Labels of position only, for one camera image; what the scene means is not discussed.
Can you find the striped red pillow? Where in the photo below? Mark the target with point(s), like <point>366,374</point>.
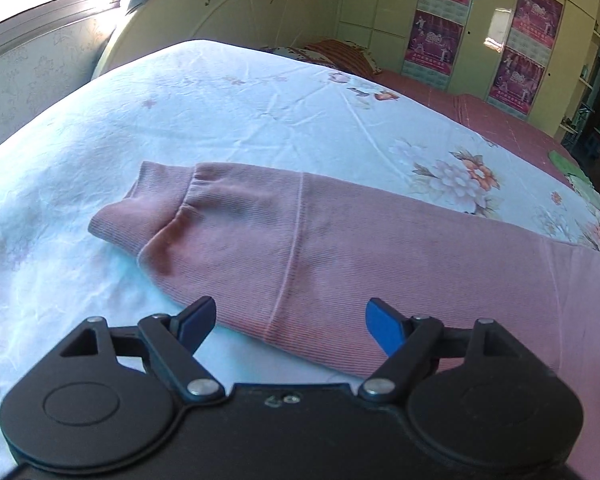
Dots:
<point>337,55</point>

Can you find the green cloth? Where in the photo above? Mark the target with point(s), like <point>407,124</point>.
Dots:
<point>565,164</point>

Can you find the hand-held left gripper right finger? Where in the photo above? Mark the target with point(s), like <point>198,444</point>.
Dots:
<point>383,327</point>

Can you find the cream bed headboard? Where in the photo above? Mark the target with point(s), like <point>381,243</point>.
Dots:
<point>240,10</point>

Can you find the wall shelf unit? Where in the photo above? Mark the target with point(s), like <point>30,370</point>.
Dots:
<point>587,90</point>

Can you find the pink bed cover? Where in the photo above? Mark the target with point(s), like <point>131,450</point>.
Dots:
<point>475,115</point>

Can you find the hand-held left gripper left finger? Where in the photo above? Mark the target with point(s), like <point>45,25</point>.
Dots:
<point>199,319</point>

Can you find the white floral bedsheet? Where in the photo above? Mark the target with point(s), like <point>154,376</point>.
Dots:
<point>220,110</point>

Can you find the pink knit sweater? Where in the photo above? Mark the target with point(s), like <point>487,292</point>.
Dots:
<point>360,255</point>

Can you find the cream wardrobe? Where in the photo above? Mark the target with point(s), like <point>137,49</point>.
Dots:
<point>385,5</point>

